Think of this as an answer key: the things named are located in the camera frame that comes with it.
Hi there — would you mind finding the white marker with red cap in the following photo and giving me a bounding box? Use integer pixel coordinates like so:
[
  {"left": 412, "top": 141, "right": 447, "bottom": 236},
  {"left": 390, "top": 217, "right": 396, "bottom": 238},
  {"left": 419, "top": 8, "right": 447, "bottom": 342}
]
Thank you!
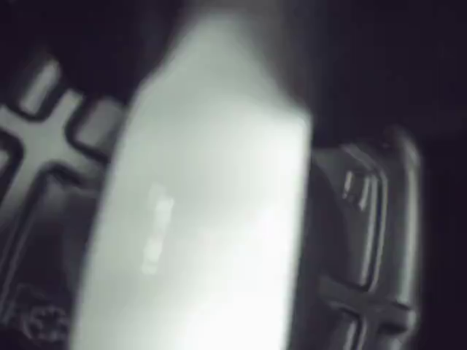
[{"left": 69, "top": 14, "right": 313, "bottom": 350}]

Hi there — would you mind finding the black plastic bowl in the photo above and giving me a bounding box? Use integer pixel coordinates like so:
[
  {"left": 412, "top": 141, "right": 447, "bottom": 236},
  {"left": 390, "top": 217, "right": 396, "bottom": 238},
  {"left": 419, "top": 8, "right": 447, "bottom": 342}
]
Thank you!
[{"left": 0, "top": 47, "right": 426, "bottom": 350}]

